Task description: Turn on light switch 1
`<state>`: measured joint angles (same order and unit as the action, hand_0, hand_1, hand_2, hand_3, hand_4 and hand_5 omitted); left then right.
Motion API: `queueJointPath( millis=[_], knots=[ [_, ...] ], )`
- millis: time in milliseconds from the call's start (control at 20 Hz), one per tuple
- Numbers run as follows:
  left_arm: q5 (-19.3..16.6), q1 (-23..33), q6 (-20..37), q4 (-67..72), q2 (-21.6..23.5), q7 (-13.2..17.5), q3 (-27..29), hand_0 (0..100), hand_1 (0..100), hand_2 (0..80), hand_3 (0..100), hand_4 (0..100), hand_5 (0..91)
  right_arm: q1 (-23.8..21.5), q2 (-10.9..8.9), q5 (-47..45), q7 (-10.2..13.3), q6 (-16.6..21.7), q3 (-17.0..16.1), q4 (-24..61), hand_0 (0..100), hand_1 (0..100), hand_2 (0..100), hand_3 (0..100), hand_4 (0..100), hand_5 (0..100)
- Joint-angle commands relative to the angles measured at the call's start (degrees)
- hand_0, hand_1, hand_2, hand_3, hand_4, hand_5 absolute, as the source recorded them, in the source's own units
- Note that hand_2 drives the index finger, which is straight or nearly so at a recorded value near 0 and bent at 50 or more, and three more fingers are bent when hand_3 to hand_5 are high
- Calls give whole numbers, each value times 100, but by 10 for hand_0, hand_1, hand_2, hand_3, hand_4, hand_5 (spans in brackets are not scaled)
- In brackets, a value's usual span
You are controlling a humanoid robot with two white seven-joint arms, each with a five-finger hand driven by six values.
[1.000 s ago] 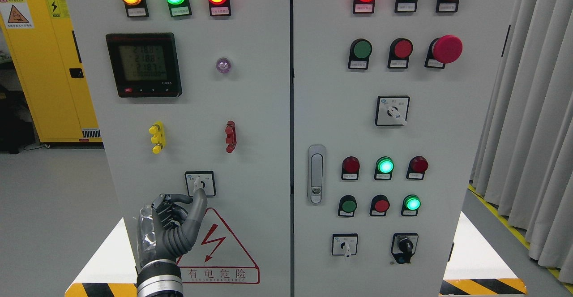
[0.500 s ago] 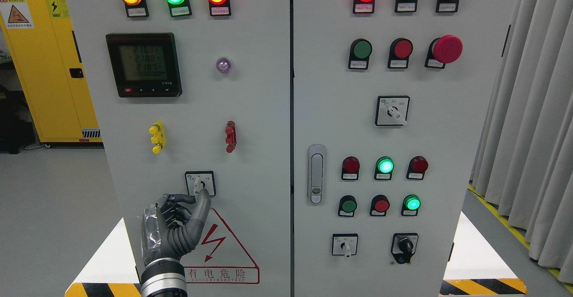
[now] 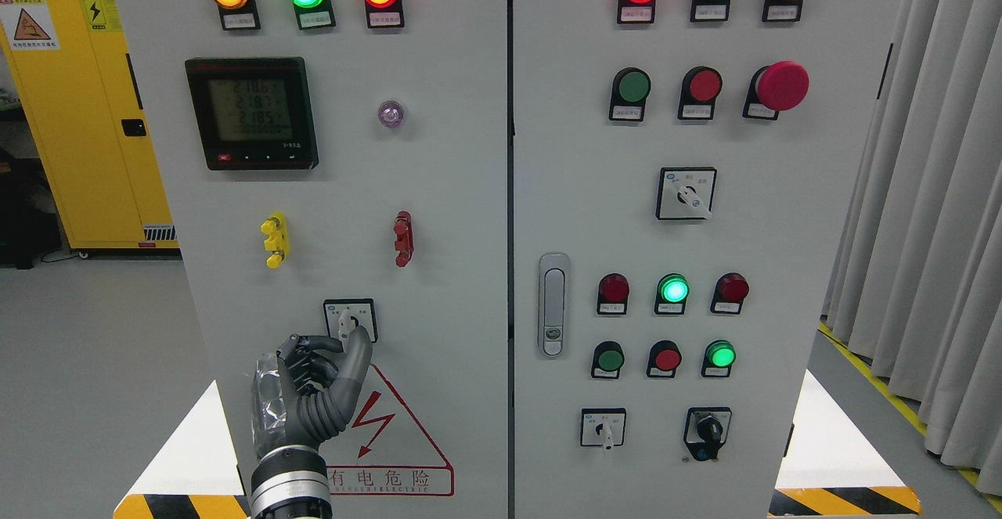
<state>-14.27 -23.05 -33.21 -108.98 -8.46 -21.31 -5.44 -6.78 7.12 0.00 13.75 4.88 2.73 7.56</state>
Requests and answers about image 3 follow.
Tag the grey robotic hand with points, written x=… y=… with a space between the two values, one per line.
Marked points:
x=306 y=390

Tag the rotary selector switch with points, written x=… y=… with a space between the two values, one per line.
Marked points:
x=343 y=315

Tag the black silver robot forearm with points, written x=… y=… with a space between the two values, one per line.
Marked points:
x=290 y=482

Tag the red electric danger sticker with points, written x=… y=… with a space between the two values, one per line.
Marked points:
x=385 y=450

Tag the left striped cabinet base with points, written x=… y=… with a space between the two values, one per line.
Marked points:
x=195 y=472

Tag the striped cabinet base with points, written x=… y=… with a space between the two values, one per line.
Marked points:
x=831 y=470
x=195 y=472

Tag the yellow terminal connector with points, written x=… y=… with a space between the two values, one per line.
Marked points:
x=276 y=239

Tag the red terminal connector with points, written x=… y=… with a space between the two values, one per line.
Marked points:
x=404 y=238

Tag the grey left cabinet door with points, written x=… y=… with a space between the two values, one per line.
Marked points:
x=442 y=319

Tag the grey cabinet door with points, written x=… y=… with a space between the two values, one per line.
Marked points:
x=442 y=319
x=586 y=187

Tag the black digital power meter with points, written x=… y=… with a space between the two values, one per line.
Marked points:
x=253 y=113

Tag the small purple indicator lens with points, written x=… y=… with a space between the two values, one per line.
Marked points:
x=391 y=114

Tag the lower white rotary selector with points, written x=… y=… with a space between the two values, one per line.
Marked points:
x=602 y=427

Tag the green push button lower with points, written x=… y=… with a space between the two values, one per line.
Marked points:
x=607 y=361

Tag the dark red indicator lamp left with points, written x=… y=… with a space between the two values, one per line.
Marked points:
x=613 y=295

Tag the dark red indicator lamp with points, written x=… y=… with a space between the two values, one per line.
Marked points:
x=729 y=293
x=613 y=295

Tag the red push button lower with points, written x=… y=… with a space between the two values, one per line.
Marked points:
x=664 y=360

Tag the red push button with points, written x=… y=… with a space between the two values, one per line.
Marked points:
x=664 y=360
x=698 y=93

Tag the green lit lamp middle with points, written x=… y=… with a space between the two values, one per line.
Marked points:
x=671 y=295

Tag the orange indicator lamp top left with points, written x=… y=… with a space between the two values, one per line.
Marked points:
x=238 y=15

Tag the green lit push button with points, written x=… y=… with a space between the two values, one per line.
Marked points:
x=719 y=357

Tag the upper right rotary selector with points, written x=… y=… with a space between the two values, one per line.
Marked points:
x=685 y=194

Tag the yellow safety storage cabinet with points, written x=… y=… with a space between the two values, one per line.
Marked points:
x=71 y=66

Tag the dark red indicator lamp right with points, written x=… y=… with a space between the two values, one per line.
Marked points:
x=729 y=293

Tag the green push button upper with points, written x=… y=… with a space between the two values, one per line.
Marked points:
x=629 y=91

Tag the grey right cabinet door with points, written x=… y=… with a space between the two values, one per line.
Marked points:
x=586 y=187

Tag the red push button upper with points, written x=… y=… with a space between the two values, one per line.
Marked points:
x=698 y=93

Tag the right striped cabinet base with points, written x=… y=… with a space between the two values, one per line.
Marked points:
x=831 y=470

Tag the red emergency stop mushroom button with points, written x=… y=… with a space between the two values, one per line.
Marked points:
x=776 y=88

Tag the grey curtain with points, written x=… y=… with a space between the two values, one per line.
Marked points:
x=917 y=283

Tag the silver door handle lock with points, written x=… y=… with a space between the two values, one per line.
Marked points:
x=552 y=283

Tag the black knob selector switch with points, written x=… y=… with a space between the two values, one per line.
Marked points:
x=706 y=431

